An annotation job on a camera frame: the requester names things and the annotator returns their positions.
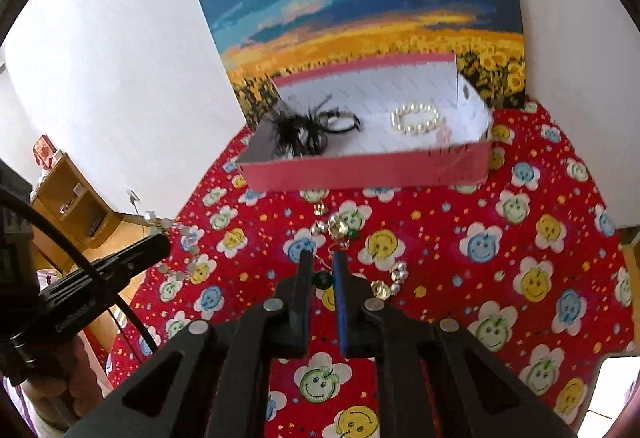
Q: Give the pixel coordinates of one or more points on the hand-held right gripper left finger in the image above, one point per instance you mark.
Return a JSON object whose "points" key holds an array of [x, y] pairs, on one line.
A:
{"points": [[303, 298]]}

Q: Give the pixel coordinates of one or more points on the white wall socket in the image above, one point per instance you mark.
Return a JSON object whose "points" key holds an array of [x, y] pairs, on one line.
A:
{"points": [[132, 198]]}

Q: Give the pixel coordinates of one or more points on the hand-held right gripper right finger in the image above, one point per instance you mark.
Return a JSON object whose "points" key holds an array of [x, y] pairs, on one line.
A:
{"points": [[342, 303]]}

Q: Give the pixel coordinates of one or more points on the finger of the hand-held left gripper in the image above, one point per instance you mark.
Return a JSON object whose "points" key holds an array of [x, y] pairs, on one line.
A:
{"points": [[135, 255]]}

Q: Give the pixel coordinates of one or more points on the person's left hand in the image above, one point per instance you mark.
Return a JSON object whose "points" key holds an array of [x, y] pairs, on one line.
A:
{"points": [[60, 383]]}

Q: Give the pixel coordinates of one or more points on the pink cardboard box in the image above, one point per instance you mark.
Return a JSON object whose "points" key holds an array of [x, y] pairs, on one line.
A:
{"points": [[360, 171]]}

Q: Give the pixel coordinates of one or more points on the red smiley flower blanket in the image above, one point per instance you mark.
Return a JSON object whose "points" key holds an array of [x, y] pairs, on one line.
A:
{"points": [[450, 268]]}

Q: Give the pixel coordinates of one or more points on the wooden shelf unit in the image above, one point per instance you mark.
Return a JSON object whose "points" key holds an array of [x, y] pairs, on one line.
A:
{"points": [[75, 203]]}

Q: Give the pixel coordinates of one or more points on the black feather hair claw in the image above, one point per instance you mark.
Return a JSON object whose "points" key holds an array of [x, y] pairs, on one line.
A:
{"points": [[300, 128]]}

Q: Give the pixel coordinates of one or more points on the gold green bead earring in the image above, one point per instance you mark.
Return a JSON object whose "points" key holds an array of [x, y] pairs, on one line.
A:
{"points": [[339, 227], [323, 280]]}

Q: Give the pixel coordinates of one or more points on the sunflower field painting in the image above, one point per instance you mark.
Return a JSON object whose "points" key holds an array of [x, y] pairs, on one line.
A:
{"points": [[360, 3]]}

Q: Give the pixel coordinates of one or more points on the small red box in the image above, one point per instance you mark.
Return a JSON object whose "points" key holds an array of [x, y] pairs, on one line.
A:
{"points": [[44, 151]]}

